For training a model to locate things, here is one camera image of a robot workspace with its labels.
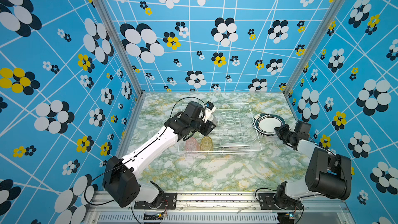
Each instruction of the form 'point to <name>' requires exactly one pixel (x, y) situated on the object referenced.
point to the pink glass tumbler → (191, 144)
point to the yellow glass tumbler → (207, 144)
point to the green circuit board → (153, 216)
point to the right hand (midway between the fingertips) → (276, 127)
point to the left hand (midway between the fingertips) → (214, 124)
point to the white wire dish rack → (235, 128)
